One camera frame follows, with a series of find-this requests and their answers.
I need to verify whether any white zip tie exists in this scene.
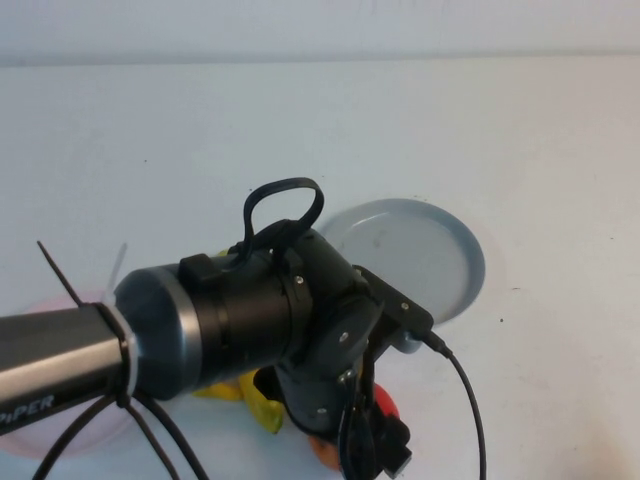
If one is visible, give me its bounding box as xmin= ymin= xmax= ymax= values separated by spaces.
xmin=102 ymin=243 xmax=144 ymax=401

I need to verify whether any pink round plate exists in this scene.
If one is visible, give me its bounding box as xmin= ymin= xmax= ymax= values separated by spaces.
xmin=0 ymin=294 xmax=166 ymax=459

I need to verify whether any yellow toy banana green tip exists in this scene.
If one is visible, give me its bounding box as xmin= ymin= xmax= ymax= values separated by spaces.
xmin=239 ymin=374 xmax=286 ymax=434

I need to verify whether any black zip tie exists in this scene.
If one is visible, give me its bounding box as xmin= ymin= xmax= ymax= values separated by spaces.
xmin=37 ymin=241 xmax=132 ymax=409
xmin=119 ymin=394 xmax=179 ymax=480

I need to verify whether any red toy apple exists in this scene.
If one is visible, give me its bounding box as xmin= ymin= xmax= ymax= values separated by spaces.
xmin=309 ymin=382 xmax=401 ymax=474

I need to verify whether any flat black looped cable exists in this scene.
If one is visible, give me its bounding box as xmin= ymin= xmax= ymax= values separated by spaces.
xmin=242 ymin=175 xmax=324 ymax=261

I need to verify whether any black left camera bracket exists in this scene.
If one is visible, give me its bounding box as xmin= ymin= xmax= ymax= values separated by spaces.
xmin=349 ymin=263 xmax=434 ymax=354

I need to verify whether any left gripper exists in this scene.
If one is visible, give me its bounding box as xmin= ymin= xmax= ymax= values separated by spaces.
xmin=279 ymin=374 xmax=414 ymax=480

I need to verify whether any grey-blue round plate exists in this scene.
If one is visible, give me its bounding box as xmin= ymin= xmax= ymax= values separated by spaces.
xmin=319 ymin=198 xmax=486 ymax=335

